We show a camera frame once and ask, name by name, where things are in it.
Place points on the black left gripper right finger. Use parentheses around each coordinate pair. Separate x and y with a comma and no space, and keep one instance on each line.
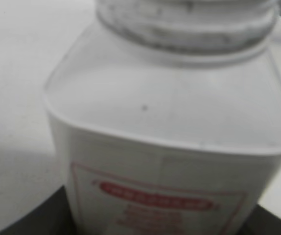
(261,222)

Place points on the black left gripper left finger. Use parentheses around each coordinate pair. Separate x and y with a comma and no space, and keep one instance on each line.
(52,217)

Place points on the white yili changqing bottle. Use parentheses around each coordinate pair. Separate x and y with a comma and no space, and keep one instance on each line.
(151,144)

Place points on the white bottle cap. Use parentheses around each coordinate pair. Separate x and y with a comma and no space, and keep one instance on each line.
(190,26)

